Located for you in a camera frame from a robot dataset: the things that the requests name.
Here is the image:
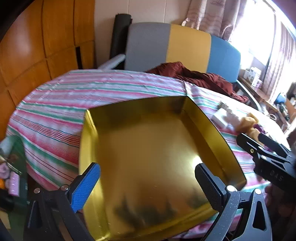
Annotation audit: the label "white plastic-wrapped item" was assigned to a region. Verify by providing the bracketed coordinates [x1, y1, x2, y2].
[225, 110, 242, 131]

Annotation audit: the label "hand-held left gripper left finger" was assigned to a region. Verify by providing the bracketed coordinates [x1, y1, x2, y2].
[26, 162, 101, 241]

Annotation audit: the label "yellow sponge block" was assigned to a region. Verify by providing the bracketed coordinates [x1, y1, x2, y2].
[239, 112, 259, 132]
[248, 128, 264, 146]

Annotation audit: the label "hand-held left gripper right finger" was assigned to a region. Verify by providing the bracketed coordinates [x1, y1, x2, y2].
[195, 163, 272, 241]

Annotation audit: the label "pink patterned curtain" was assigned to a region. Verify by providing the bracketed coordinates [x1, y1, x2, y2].
[181, 0, 248, 42]
[261, 21, 296, 100]

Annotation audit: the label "pink packet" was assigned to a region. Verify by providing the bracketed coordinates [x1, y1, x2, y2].
[8, 173, 20, 196]

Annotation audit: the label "gold tin box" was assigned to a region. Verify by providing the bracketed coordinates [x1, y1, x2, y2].
[79, 96, 247, 241]

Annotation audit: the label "striped pink green blanket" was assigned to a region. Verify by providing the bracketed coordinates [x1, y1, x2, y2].
[6, 70, 289, 241]

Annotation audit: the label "grey yellow blue chair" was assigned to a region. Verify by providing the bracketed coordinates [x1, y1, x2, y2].
[97, 22, 262, 109]

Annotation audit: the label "wooden wardrobe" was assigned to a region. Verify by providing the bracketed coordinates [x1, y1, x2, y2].
[0, 0, 96, 144]

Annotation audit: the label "white boxes on desk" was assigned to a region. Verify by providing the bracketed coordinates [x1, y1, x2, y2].
[244, 67, 263, 87]

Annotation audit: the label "green side table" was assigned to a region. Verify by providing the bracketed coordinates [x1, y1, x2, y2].
[0, 137, 28, 209]

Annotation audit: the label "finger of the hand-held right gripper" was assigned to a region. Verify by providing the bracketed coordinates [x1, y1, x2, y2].
[236, 133, 274, 163]
[257, 133, 292, 155]

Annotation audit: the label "wooden desk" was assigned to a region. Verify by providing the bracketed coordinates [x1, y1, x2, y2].
[238, 76, 289, 130]

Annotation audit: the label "black rolled mat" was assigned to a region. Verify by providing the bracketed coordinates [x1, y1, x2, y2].
[110, 14, 132, 61]

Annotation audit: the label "small white box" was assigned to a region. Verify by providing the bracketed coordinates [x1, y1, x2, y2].
[211, 109, 230, 128]

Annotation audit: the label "dark red cloth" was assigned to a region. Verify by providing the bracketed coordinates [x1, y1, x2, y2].
[147, 61, 249, 102]

